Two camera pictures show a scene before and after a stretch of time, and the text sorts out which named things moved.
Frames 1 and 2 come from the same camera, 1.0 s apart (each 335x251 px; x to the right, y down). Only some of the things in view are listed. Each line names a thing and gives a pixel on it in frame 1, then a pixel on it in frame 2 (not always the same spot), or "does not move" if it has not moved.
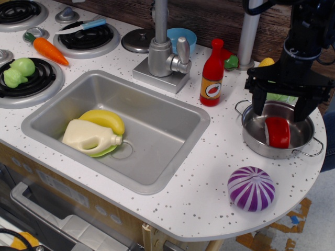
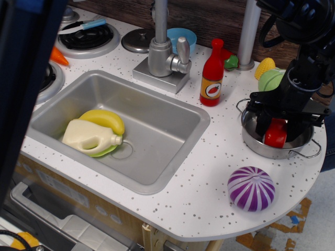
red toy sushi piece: [278, 132] does not move
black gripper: [300, 80] to [291, 101]
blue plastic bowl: [175, 33] does not move
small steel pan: [253, 132] does not move
